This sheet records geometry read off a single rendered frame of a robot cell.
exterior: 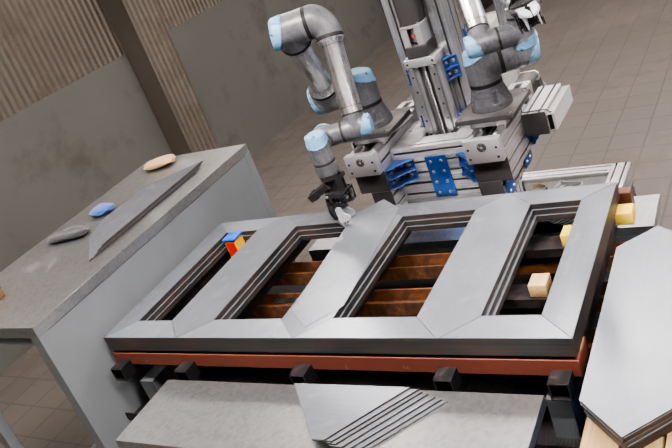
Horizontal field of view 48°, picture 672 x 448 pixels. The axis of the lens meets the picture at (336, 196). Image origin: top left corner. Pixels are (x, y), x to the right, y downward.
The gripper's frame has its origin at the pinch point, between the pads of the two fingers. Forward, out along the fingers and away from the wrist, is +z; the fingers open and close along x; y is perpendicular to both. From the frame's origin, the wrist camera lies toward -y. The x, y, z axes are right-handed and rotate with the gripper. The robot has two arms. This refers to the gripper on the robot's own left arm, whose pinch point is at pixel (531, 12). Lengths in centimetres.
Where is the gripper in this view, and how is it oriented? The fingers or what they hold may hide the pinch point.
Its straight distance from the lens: 216.3
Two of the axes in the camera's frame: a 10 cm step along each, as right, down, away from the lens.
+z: -0.4, 4.1, -9.1
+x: -8.9, 4.0, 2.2
